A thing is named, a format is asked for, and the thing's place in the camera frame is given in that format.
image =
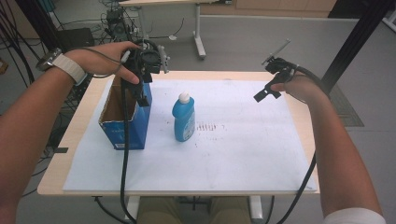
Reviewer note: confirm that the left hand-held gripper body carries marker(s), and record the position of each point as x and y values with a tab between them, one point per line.
149	60

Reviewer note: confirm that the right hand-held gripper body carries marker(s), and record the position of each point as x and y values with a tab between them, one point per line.
281	68

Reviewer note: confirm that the blue cardboard box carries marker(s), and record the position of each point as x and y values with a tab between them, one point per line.
137	130

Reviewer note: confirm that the blue bottle with white cap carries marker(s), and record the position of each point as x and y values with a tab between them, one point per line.
184	119

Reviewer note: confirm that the person's right hand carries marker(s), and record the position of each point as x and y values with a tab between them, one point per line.
302	88

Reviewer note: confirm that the person's left hand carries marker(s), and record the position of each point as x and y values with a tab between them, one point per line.
96	59

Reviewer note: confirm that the desk with white leg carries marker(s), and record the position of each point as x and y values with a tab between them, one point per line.
199	34

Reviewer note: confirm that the white paper sheet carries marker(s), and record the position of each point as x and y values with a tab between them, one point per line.
236	155

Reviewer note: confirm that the black box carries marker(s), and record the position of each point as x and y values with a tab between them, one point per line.
76	39

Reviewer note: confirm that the dark floor mat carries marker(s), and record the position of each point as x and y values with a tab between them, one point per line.
347	109

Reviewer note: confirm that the grey tape strip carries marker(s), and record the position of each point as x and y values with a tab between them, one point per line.
60	150

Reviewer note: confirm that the white table leg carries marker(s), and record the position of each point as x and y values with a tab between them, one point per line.
133	207
256	208

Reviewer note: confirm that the person's left leg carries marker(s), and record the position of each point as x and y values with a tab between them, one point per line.
160	211

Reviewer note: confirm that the person's leg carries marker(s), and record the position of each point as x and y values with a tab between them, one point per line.
230	211
160	211

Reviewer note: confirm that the person's right leg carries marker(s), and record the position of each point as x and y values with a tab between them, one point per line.
230	211

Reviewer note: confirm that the white sleeve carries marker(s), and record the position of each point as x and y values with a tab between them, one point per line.
355	217

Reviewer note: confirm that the black metal post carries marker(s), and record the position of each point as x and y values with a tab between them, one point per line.
40	25
351	43

